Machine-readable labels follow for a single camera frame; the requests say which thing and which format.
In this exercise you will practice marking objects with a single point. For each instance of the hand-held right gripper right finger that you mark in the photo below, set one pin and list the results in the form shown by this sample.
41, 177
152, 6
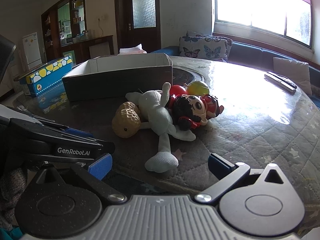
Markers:
220, 165

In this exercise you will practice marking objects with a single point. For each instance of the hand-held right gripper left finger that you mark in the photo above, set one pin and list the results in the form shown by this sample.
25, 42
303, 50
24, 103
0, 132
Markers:
100, 165

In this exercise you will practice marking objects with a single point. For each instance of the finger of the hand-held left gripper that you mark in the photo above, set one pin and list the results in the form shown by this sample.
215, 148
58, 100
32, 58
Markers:
80, 132

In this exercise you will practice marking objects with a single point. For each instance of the tan peanut toy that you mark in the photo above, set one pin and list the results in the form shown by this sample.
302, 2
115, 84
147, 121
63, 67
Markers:
126, 120

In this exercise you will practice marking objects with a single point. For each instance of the cardboard box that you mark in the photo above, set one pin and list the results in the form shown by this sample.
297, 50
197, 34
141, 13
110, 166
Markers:
112, 85

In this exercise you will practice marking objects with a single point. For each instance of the red black doll figure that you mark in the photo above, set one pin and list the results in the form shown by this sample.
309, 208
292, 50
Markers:
195, 106

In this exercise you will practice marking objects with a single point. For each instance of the white plush toy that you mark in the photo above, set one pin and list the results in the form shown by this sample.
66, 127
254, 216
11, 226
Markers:
155, 110

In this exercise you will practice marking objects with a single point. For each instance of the red ball toy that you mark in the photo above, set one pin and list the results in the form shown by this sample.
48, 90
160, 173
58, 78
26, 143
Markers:
178, 90

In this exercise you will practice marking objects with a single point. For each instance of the blue spotted carton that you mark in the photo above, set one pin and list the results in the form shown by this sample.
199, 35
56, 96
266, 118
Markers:
47, 80

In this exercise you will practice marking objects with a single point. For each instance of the yellow-green ball toy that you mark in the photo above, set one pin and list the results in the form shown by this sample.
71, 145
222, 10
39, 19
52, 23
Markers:
197, 88

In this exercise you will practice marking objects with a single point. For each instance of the dark wooden sideboard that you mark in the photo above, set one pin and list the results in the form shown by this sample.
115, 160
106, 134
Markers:
82, 48

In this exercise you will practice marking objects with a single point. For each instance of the white board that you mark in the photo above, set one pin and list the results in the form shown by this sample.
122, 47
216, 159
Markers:
100, 50

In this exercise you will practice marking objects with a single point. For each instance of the white refrigerator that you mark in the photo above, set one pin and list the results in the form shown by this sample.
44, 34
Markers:
31, 50

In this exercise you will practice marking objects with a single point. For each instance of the pink tissue pack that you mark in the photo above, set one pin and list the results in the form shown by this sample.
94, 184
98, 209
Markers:
132, 50

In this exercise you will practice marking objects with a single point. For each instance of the round black cooktop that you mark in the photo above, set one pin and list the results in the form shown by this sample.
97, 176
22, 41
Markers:
182, 73

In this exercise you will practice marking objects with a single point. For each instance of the silver remote control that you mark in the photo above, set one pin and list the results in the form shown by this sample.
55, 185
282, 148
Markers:
277, 82

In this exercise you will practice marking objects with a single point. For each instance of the black remote control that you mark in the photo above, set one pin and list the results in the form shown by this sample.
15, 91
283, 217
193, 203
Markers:
285, 80

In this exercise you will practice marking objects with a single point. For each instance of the dark wooden door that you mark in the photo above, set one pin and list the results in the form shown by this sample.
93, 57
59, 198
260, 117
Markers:
145, 40

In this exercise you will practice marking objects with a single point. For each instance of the blue sofa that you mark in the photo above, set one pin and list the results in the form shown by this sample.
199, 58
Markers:
250, 52

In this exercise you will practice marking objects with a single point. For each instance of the dark wooden shelf cabinet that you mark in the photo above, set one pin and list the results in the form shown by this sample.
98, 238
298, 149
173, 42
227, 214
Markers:
53, 17

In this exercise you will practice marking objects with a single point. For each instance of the butterfly print pillow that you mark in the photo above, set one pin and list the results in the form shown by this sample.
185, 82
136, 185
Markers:
200, 47
195, 33

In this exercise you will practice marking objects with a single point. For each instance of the white cushion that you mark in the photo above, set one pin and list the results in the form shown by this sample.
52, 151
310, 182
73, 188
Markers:
292, 70

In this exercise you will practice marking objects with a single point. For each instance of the window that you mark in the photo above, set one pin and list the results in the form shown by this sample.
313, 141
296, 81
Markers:
250, 5

